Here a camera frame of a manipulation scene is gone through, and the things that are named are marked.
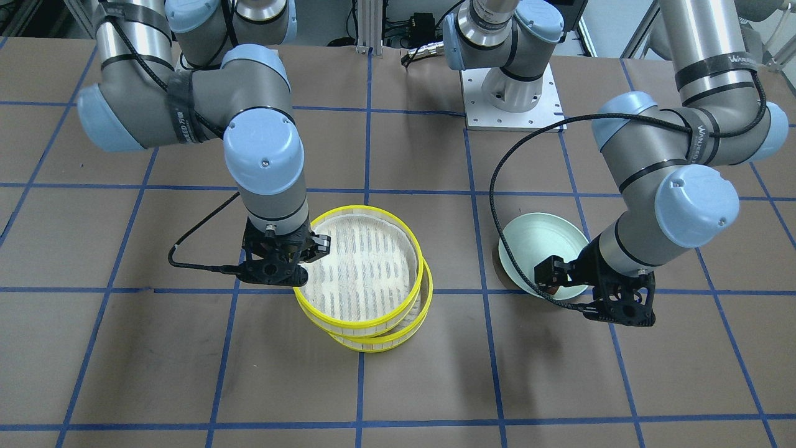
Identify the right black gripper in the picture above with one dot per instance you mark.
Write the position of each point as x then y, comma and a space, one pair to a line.
318, 244

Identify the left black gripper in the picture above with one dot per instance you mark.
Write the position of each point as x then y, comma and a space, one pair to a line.
583, 269

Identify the yellow steamer layer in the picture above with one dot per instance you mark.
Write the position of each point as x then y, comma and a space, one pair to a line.
404, 330
370, 279

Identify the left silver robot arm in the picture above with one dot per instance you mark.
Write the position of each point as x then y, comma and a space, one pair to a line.
664, 164

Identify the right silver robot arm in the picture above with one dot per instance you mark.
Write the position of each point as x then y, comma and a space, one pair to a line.
184, 72

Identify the light green plate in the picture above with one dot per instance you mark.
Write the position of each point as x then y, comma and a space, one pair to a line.
534, 237

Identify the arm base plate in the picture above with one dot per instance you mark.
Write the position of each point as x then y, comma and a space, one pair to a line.
495, 102

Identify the aluminium frame post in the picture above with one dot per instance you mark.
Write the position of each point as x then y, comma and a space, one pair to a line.
369, 27

